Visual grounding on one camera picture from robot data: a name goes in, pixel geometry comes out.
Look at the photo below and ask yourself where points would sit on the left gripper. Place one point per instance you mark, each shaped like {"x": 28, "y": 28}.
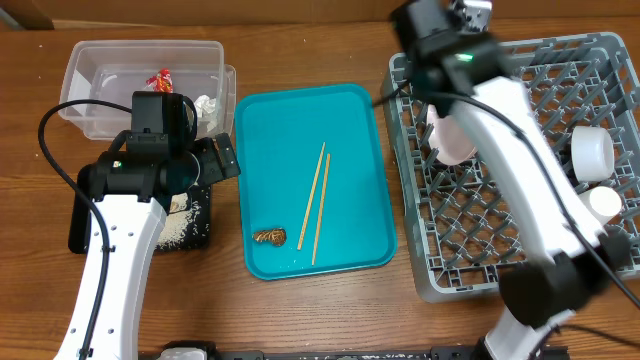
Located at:
{"x": 213, "y": 168}

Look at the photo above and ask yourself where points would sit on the white tissue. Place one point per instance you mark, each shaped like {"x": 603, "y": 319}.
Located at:
{"x": 207, "y": 111}

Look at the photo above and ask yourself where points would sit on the red snack wrapper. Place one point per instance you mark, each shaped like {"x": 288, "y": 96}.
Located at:
{"x": 160, "y": 82}

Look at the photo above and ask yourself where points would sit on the brown dried mushroom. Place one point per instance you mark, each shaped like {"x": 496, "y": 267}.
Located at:
{"x": 276, "y": 236}

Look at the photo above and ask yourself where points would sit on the wooden chopstick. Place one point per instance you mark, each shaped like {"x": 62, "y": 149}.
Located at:
{"x": 321, "y": 209}
{"x": 311, "y": 197}

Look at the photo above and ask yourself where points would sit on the large white plate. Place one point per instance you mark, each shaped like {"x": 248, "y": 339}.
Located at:
{"x": 453, "y": 146}

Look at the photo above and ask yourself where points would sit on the grey rimmed bowl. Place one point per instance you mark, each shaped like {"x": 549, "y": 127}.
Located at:
{"x": 592, "y": 154}

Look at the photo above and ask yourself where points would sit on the white cup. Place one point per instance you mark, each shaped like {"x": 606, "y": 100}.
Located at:
{"x": 604, "y": 203}

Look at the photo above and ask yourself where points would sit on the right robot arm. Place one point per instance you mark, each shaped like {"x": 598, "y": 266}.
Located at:
{"x": 571, "y": 257}

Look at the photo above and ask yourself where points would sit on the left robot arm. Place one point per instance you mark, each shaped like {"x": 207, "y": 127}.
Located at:
{"x": 131, "y": 186}

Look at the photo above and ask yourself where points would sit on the grey dishwasher rack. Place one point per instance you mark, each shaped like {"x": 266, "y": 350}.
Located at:
{"x": 461, "y": 235}

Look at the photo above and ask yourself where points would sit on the black plastic tray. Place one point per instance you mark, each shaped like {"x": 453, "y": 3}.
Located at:
{"x": 78, "y": 240}

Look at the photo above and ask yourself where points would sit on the white rice pile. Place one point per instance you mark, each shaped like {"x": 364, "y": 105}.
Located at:
{"x": 187, "y": 224}

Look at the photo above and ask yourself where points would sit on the teal serving tray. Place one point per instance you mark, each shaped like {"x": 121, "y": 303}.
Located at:
{"x": 279, "y": 136}

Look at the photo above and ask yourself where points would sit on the clear plastic bin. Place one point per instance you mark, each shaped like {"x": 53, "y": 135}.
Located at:
{"x": 112, "y": 70}

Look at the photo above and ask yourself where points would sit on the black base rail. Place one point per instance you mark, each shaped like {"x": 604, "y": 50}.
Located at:
{"x": 208, "y": 350}

